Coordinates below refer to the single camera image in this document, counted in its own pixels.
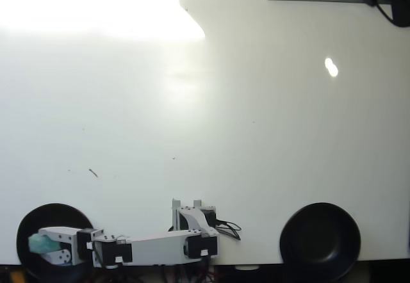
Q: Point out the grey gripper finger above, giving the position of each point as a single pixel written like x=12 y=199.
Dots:
x=62 y=256
x=57 y=232

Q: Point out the black bowl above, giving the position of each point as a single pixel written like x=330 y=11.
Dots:
x=320 y=241
x=54 y=215

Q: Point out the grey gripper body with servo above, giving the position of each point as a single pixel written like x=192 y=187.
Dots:
x=84 y=238

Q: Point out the blue foam cube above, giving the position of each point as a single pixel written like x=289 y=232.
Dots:
x=40 y=244

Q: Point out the grey robot base bracket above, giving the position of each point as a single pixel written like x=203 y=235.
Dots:
x=175 y=212

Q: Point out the yellow orange item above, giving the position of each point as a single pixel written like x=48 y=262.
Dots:
x=16 y=277

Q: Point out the white round object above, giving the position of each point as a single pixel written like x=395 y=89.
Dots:
x=246 y=267

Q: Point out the black box device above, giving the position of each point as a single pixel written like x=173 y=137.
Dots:
x=402 y=11

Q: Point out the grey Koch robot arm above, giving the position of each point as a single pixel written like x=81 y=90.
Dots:
x=160 y=246

